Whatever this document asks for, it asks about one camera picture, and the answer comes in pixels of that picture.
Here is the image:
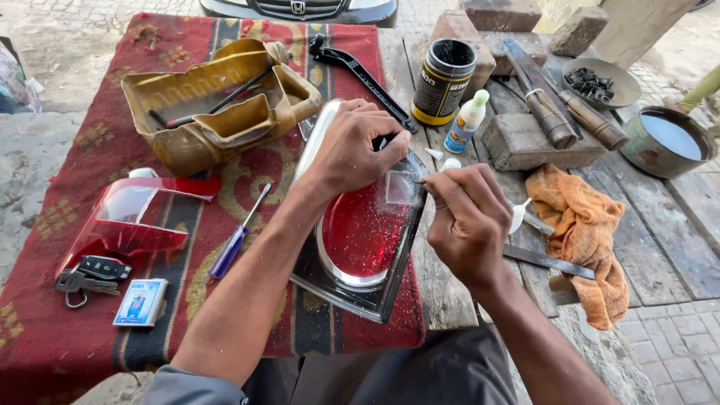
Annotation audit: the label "person's right hand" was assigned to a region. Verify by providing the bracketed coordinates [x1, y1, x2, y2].
[421, 163, 514, 289]

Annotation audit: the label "person's left hand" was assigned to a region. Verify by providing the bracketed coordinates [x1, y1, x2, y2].
[304, 98, 412, 197]

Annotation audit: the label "red car tail light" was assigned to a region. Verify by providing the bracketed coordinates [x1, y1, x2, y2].
[289, 98, 429, 325]

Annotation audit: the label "white nozzle tube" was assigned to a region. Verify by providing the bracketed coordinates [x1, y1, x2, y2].
[508, 197, 533, 236]

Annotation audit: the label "short metal blade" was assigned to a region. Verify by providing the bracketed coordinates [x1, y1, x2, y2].
[522, 210, 556, 237]

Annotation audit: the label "black plastic lever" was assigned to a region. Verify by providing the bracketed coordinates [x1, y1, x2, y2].
[307, 33, 420, 136]

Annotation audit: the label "flat metal file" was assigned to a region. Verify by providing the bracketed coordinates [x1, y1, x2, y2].
[502, 242, 597, 281]

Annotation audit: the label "large grey brick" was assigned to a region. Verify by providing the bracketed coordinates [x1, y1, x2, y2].
[481, 112, 608, 173]

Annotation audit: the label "white glue bottle blue label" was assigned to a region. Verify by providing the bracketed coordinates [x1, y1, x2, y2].
[442, 89, 491, 154]

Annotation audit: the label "black and yellow can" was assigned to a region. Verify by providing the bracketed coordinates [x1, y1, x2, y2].
[410, 37, 479, 127]

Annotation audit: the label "orange cloth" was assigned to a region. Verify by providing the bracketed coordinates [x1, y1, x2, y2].
[524, 163, 631, 332]

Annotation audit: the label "black long screwdriver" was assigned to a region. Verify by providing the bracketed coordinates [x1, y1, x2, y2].
[148, 64, 278, 130]

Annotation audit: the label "black car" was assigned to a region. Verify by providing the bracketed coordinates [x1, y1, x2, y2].
[198, 0, 400, 28]

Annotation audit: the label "reddish brick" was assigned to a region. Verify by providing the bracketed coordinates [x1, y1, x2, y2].
[460, 0, 543, 33]
[430, 9, 497, 98]

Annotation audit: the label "cut yellow plastic jerrycan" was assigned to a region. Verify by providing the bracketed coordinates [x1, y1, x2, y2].
[121, 38, 325, 179]

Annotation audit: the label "person's grey clothing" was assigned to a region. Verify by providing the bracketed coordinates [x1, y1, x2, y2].
[142, 325, 519, 405]

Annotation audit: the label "flat grey brick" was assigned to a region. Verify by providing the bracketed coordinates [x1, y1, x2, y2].
[480, 30, 550, 77]

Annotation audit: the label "grey metal bowl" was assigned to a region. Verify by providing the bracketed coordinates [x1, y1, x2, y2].
[561, 57, 642, 111]

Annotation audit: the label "green pot of water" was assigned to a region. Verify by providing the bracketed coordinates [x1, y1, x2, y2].
[620, 105, 720, 180]

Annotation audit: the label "small grey stone block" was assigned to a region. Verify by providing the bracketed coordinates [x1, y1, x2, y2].
[549, 6, 611, 57]

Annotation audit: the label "loose red lens cover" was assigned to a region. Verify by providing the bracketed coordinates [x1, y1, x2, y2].
[54, 167, 224, 278]

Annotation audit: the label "white and blue small box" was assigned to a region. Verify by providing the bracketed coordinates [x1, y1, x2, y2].
[112, 278, 170, 329]

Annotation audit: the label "black car key fob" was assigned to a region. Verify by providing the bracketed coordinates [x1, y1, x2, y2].
[78, 255, 134, 282]

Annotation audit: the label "patterned bag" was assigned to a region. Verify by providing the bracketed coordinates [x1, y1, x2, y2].
[0, 36, 44, 116]

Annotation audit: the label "red patterned rug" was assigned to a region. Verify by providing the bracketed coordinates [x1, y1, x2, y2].
[0, 12, 426, 405]

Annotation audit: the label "long file wooden handle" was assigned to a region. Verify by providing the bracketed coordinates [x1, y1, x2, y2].
[503, 37, 580, 151]

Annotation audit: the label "blue handled screwdriver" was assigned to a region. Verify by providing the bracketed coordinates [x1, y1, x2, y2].
[208, 182, 273, 280]

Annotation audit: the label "short file wooden handle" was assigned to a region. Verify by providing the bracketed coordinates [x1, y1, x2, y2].
[558, 89, 631, 152]

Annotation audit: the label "metal keys on ring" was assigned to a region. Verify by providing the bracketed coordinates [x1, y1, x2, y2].
[54, 268, 122, 309]

